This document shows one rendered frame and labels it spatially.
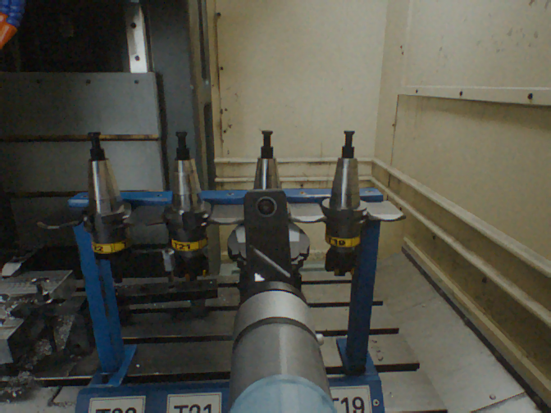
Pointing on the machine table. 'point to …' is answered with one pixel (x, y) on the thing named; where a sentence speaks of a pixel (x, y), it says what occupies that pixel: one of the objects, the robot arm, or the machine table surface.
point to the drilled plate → (12, 346)
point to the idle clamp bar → (128, 297)
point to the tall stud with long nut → (169, 263)
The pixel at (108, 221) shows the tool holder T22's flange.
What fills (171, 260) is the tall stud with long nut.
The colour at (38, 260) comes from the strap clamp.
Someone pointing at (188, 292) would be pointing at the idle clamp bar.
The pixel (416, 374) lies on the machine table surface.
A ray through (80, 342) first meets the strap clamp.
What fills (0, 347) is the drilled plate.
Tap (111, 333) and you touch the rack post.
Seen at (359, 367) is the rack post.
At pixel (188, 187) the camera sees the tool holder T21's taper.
